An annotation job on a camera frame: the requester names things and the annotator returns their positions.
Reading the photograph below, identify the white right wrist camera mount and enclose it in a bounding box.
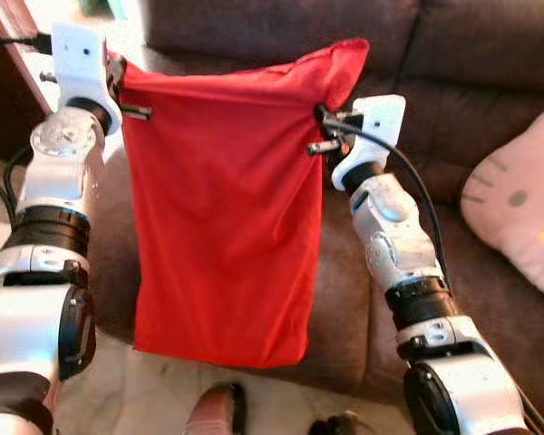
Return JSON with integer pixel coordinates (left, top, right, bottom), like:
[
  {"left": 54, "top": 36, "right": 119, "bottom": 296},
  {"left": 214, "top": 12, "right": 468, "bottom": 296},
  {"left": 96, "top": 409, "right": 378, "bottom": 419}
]
[{"left": 331, "top": 94, "right": 407, "bottom": 191}]

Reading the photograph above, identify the silver robot leg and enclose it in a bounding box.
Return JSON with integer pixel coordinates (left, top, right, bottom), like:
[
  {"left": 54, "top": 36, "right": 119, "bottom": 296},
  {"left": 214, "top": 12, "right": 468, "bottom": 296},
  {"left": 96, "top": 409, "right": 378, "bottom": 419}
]
[
  {"left": 183, "top": 381, "right": 248, "bottom": 435},
  {"left": 308, "top": 411, "right": 373, "bottom": 435}
]

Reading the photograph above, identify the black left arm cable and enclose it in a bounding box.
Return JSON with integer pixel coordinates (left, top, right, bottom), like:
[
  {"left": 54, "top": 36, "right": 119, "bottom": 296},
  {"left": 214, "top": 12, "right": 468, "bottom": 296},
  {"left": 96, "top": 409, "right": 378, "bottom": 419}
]
[{"left": 0, "top": 32, "right": 55, "bottom": 55}]

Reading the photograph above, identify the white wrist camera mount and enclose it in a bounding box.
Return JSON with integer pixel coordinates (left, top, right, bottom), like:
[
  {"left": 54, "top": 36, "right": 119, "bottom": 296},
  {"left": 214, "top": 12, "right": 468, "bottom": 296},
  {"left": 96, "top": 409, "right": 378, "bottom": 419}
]
[
  {"left": 50, "top": 23, "right": 123, "bottom": 137},
  {"left": 331, "top": 94, "right": 407, "bottom": 191}
]

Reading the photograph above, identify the pink cat face cushion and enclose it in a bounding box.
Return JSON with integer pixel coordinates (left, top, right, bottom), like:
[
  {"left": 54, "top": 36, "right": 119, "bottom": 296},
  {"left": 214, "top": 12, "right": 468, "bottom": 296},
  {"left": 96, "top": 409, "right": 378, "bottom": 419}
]
[{"left": 460, "top": 101, "right": 544, "bottom": 305}]

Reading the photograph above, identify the grey-brown fabric sofa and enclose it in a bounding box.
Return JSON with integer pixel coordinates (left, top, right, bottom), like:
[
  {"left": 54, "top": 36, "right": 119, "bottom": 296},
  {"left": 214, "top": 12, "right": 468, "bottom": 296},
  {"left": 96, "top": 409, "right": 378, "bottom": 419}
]
[{"left": 86, "top": 0, "right": 544, "bottom": 427}]

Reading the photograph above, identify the silver right robot leg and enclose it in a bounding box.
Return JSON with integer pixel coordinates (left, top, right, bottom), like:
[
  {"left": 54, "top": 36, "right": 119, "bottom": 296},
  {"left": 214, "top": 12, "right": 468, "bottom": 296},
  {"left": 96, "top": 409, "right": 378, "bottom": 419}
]
[{"left": 308, "top": 411, "right": 373, "bottom": 435}]

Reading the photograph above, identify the silver left robot leg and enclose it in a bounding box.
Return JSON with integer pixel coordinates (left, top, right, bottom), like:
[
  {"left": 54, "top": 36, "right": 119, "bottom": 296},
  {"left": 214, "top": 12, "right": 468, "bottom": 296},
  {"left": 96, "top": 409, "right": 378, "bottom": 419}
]
[{"left": 183, "top": 381, "right": 248, "bottom": 435}]

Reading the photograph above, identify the dark wooden door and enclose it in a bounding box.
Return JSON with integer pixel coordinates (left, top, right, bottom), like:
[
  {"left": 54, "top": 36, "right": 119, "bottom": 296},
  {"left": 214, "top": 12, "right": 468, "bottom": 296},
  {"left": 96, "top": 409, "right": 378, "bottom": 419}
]
[{"left": 0, "top": 0, "right": 51, "bottom": 164}]

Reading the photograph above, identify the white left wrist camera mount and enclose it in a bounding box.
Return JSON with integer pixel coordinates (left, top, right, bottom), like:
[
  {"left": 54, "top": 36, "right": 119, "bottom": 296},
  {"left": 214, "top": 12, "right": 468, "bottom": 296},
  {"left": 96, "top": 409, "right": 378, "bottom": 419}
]
[{"left": 50, "top": 23, "right": 123, "bottom": 137}]

